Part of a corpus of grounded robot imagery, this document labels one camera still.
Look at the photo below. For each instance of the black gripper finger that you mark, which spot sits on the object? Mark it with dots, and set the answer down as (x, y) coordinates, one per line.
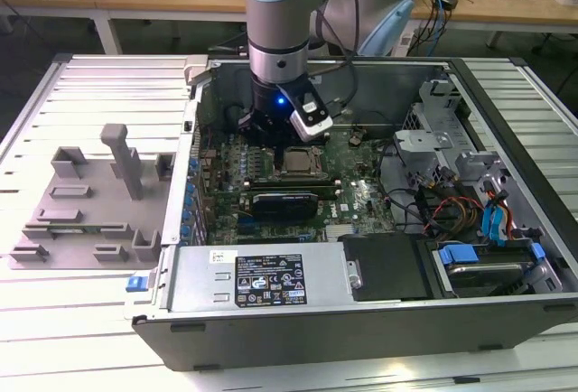
(280, 161)

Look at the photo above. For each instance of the silver CPU plate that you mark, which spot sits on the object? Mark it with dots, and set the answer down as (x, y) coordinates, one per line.
(299, 160)

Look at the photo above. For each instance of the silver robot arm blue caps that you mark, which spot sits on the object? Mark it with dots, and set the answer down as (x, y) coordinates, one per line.
(277, 26)

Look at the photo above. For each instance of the CPU socket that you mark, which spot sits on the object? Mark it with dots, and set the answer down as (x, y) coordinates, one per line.
(293, 175)

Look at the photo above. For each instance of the black graphics card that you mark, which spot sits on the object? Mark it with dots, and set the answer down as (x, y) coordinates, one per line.
(284, 206)

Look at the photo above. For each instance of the black RAM slot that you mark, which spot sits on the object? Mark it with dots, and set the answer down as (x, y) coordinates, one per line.
(325, 185)
(325, 189)
(325, 181)

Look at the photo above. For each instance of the round coin cell battery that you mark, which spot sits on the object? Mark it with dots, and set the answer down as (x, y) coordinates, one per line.
(357, 138)

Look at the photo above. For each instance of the silver finned chipset heatsink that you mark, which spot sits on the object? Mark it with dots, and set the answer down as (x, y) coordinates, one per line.
(342, 230)

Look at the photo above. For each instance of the green motherboard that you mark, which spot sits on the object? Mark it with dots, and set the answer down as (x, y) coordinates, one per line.
(375, 193)

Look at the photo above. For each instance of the silver power supply unit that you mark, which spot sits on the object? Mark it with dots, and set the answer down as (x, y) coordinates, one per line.
(198, 274)

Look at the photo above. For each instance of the metal disk bay cage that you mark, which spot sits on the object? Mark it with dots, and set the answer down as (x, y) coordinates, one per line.
(422, 141)

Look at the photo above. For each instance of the grey parts rack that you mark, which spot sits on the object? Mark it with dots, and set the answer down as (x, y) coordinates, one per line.
(113, 211)

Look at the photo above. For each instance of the black and silver PC case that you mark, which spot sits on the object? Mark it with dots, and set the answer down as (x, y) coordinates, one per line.
(316, 338)

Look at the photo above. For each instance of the blue case latch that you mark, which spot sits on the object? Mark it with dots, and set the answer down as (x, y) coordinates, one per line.
(137, 283)

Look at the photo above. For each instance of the small black adapter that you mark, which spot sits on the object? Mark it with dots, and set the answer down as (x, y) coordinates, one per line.
(449, 2)

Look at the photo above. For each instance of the green RAM stick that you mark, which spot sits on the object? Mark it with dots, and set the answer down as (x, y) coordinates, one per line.
(68, 230)

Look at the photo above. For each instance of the hard disk in blue carrier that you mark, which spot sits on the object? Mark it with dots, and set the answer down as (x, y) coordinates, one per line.
(487, 274)

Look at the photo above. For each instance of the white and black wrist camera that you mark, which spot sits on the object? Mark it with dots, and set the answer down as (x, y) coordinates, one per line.
(311, 123)

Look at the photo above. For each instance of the white label on case wall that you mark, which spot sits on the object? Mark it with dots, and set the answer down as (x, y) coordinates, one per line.
(317, 81)

